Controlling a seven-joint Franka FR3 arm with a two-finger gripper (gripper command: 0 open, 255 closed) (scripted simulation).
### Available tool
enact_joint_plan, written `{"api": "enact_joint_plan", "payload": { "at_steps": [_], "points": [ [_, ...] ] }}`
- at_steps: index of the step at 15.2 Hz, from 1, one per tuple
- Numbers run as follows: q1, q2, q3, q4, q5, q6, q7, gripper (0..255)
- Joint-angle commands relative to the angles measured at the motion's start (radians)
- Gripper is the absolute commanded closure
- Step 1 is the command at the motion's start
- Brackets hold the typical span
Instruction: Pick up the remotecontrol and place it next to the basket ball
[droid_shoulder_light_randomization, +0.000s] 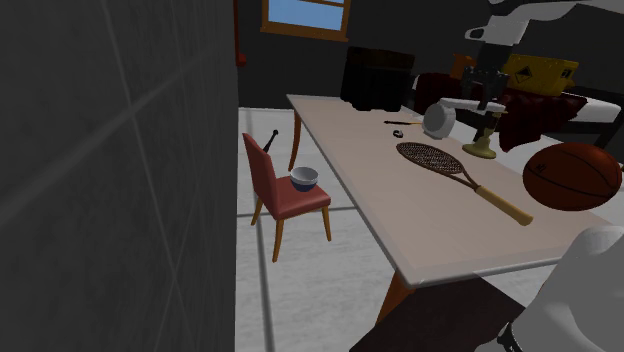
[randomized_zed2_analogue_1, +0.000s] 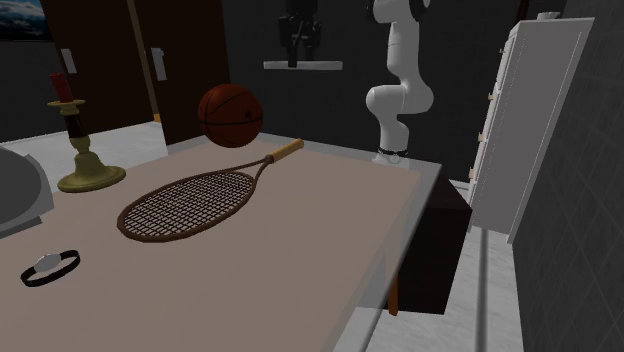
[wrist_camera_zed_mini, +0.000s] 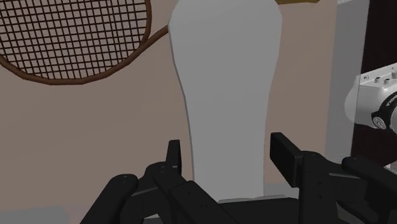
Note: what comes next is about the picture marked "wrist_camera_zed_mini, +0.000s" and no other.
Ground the tall grey vase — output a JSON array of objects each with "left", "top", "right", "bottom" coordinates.
[{"left": 167, "top": 0, "right": 283, "bottom": 203}]

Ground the mustard yellow object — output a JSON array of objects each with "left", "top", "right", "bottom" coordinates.
[{"left": 275, "top": 0, "right": 321, "bottom": 6}]

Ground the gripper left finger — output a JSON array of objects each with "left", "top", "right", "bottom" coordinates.
[{"left": 80, "top": 139, "right": 239, "bottom": 224}]

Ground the brown racket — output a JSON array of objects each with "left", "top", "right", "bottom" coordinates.
[{"left": 0, "top": 0, "right": 170, "bottom": 86}]

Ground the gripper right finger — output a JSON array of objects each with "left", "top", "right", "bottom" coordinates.
[{"left": 270, "top": 132, "right": 397, "bottom": 224}]

